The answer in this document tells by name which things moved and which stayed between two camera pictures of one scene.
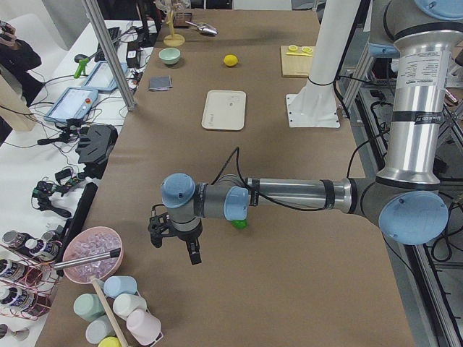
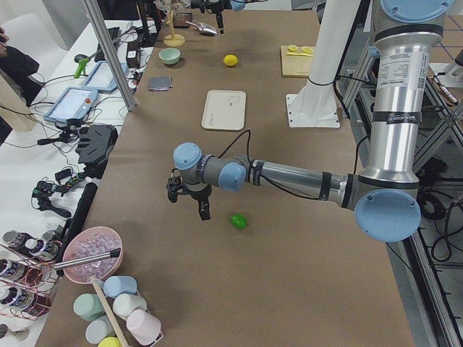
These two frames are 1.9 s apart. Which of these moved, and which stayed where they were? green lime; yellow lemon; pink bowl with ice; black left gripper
Moved: black left gripper
Stayed: pink bowl with ice; green lime; yellow lemon
